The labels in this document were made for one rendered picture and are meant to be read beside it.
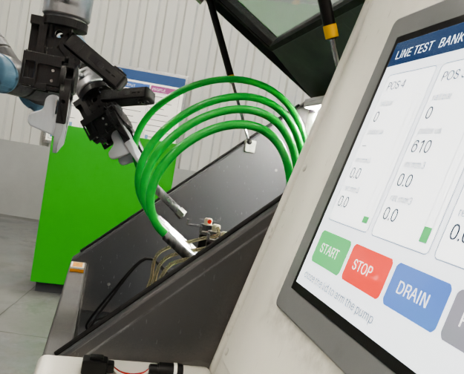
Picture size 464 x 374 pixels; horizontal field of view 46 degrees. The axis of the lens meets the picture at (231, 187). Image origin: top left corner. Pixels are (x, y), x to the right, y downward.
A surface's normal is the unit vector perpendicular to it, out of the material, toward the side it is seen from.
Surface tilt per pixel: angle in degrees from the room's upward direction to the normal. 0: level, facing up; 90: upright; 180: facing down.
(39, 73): 90
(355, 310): 76
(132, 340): 90
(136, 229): 90
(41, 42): 90
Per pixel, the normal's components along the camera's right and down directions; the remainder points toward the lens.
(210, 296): 0.22, 0.09
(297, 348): -0.89, -0.38
